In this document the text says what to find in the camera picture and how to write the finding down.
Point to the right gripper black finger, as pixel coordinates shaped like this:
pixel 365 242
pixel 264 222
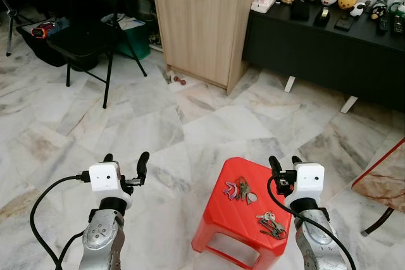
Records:
pixel 297 160
pixel 275 165

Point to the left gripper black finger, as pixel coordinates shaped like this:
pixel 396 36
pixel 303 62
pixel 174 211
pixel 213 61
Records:
pixel 108 159
pixel 143 165

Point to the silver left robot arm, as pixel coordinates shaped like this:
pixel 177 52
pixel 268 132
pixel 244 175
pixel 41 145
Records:
pixel 101 239

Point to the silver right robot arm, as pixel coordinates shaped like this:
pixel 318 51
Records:
pixel 314 246

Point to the silver key bunch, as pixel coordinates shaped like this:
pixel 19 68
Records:
pixel 271 224

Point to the red plastic stool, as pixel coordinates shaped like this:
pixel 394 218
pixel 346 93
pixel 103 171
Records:
pixel 221 219

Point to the marble pattern table top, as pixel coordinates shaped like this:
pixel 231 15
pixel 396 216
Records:
pixel 386 183

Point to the small red floor toy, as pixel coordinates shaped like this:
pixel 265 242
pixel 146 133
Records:
pixel 178 80

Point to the black metal table leg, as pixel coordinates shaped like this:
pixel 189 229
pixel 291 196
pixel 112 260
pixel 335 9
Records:
pixel 378 223

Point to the long black sideboard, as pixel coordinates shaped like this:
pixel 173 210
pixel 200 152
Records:
pixel 316 55

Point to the black folding chair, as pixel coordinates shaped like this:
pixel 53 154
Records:
pixel 88 37

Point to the green storage box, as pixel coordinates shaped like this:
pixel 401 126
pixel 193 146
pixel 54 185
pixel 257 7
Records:
pixel 136 36

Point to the black open bag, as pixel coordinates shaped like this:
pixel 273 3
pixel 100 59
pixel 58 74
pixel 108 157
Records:
pixel 35 45

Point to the orange black tool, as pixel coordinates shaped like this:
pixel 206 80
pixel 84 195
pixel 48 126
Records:
pixel 43 31

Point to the flat black case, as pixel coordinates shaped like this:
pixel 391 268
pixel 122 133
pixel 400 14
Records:
pixel 344 23

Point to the black tape dispenser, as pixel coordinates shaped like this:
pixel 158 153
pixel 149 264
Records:
pixel 322 17

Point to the black pouch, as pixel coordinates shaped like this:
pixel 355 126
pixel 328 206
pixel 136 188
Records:
pixel 300 9

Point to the white pink tissue pack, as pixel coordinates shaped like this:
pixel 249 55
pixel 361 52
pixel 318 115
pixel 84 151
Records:
pixel 264 2

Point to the black handheld radio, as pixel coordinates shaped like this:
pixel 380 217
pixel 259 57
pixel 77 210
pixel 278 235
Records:
pixel 383 23

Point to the small panda figure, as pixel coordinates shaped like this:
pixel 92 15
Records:
pixel 358 9

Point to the green black desk item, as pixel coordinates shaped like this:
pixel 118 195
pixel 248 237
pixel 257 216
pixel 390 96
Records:
pixel 398 18

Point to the small black animal figure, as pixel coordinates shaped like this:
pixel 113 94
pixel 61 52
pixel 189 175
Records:
pixel 378 9

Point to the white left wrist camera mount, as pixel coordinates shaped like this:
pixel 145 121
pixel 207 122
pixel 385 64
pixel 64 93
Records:
pixel 104 178

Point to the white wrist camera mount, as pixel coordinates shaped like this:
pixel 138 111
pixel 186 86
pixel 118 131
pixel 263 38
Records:
pixel 104 178
pixel 310 181

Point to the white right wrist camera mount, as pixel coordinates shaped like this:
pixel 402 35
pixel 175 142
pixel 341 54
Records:
pixel 310 181

